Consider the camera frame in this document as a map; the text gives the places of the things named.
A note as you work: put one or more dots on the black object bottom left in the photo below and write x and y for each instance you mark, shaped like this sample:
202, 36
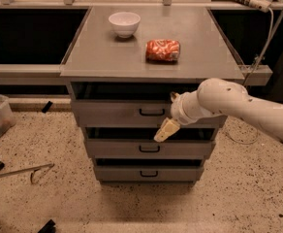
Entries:
49, 227

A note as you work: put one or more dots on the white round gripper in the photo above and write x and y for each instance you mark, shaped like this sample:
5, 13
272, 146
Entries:
176, 111

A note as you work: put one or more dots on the grey drawer cabinet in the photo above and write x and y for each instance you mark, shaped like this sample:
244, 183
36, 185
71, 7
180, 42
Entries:
100, 56

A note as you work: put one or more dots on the small black block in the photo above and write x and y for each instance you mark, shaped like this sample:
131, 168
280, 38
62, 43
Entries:
46, 107

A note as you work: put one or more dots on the grey top drawer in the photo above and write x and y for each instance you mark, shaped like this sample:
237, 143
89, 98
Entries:
135, 105

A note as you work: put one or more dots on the grey bottom drawer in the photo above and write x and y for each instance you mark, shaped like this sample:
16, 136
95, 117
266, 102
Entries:
148, 170

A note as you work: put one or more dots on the grey drawer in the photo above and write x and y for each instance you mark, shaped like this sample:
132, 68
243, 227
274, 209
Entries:
135, 105
104, 142
148, 170

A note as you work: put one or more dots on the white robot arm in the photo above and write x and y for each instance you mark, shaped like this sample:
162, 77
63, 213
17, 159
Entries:
216, 97

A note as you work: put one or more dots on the white ceramic bowl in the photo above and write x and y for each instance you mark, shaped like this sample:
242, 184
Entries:
124, 24

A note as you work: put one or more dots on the crushed red soda can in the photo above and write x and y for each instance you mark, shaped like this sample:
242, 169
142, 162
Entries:
162, 50

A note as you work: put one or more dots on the grey middle drawer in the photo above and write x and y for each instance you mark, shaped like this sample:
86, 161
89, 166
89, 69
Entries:
104, 142

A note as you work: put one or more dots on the metal grabber stick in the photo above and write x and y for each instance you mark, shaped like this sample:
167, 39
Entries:
26, 170

